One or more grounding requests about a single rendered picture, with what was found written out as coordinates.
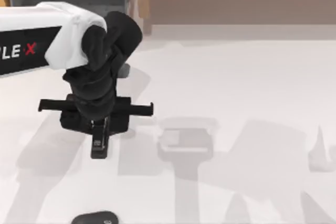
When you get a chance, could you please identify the wooden open shelf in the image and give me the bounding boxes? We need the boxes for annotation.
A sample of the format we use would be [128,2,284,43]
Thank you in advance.
[129,0,336,35]

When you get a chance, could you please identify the dark grey rounded object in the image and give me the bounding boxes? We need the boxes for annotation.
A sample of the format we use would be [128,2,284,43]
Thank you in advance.
[71,210,119,224]

